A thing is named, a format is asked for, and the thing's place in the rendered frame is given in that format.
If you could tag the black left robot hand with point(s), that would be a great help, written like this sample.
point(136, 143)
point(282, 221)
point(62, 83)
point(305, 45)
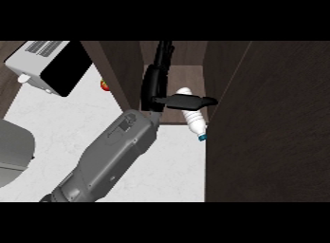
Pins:
point(150, 85)

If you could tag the clear plastic water bottle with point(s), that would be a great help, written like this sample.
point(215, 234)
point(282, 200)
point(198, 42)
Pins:
point(195, 121)

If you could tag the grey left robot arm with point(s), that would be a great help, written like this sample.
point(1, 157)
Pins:
point(116, 148)

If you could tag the dark wooden cabinet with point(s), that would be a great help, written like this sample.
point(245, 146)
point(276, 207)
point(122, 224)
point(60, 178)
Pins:
point(121, 69)

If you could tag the dark wooden cabinet door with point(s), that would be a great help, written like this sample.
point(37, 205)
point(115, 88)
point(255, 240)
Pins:
point(280, 126)

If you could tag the small red fruit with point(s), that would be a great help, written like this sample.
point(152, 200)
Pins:
point(105, 85)

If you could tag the white appliance with black door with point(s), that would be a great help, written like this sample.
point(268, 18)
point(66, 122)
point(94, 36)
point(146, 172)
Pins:
point(37, 68)

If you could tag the grey rounded appliance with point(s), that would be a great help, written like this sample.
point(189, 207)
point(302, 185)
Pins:
point(6, 152)

